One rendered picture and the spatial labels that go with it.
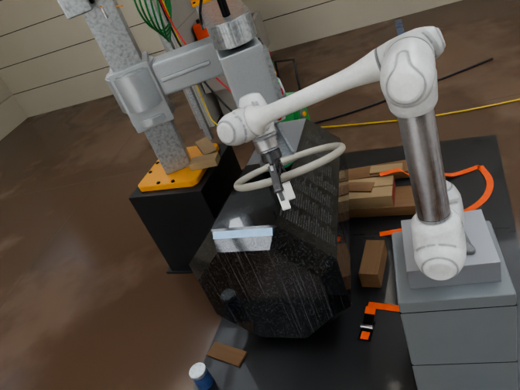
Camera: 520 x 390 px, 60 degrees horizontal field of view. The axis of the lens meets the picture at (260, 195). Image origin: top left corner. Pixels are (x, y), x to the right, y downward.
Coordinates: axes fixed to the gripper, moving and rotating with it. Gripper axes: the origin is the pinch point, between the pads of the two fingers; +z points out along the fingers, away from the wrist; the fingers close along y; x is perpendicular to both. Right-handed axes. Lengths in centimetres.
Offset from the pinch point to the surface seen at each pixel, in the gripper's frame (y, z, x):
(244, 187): 4.2, -9.6, 15.5
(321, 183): 93, 17, 0
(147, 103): 108, -64, 87
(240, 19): 54, -76, 3
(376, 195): 159, 50, -25
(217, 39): 55, -72, 17
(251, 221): 50, 15, 33
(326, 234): 61, 36, 1
